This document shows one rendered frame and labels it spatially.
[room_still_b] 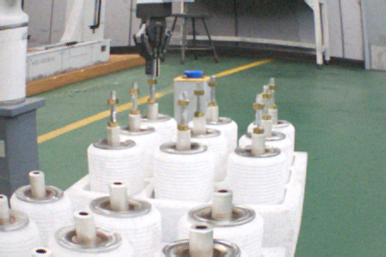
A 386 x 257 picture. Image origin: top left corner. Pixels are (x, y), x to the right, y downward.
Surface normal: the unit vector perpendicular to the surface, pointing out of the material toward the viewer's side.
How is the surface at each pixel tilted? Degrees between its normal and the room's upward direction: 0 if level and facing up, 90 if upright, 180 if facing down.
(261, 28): 90
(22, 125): 90
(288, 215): 90
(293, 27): 90
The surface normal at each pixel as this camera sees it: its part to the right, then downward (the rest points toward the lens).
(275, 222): -0.21, 0.19
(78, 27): 0.94, 0.07
